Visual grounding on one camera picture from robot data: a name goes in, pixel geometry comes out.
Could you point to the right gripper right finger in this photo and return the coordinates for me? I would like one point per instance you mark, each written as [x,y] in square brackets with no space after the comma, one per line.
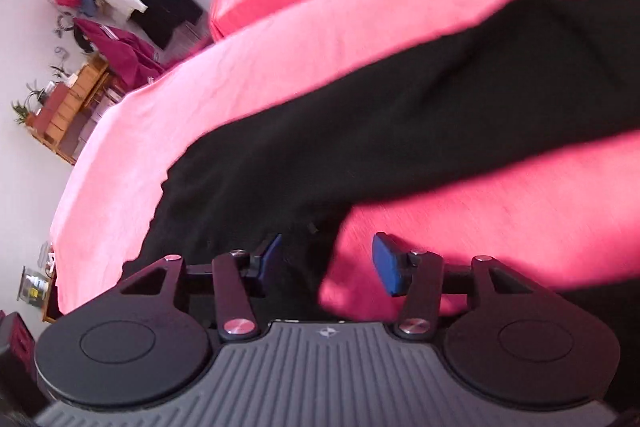
[502,334]

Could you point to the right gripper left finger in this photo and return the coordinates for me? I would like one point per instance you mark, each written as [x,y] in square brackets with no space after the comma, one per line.
[153,334]

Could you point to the black pants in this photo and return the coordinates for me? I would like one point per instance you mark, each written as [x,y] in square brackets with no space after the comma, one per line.
[535,76]

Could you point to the near bed pink sheet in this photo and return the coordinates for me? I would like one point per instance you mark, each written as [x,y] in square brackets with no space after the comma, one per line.
[110,198]

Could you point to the wooden shelf unit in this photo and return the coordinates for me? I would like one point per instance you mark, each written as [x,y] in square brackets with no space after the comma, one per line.
[58,124]

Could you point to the potted plant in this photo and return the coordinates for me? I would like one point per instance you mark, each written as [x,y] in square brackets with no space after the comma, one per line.
[22,110]

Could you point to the magenta hanging garment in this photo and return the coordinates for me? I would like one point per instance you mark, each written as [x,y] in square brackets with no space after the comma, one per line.
[130,58]

